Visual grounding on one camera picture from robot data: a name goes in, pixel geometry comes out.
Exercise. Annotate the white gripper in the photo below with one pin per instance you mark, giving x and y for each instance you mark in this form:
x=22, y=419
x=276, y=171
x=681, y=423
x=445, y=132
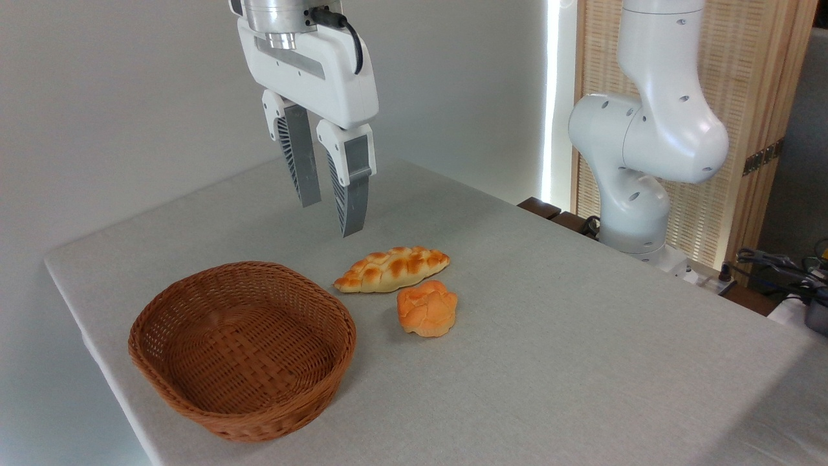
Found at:
x=323, y=71

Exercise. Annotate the long braided bread loaf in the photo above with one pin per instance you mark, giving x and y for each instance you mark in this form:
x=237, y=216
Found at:
x=391, y=268

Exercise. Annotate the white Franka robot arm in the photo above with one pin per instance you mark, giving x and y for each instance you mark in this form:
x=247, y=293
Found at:
x=660, y=129

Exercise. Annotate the round orange bread bun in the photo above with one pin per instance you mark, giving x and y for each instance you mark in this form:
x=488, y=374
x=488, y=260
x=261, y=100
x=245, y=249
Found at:
x=427, y=309

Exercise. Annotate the silver cylindrical wrist flange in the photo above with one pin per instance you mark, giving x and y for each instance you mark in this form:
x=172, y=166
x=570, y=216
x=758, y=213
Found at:
x=278, y=16

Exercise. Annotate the brown woven wicker basket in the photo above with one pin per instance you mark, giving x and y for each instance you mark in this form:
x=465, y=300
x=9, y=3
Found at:
x=259, y=375

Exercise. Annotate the dark brown wooden furniture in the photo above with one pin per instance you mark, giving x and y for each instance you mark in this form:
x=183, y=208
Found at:
x=540, y=207

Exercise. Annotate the light grey tablecloth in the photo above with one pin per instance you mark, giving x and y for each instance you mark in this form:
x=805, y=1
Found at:
x=550, y=362

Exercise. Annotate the wooden slatted folding screen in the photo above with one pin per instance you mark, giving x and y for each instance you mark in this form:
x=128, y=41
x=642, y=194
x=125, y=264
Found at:
x=750, y=77

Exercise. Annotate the dark metal screen hinge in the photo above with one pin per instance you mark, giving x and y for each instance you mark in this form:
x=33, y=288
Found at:
x=762, y=157

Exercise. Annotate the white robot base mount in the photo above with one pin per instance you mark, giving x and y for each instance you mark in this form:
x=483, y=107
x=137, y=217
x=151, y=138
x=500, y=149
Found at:
x=673, y=262

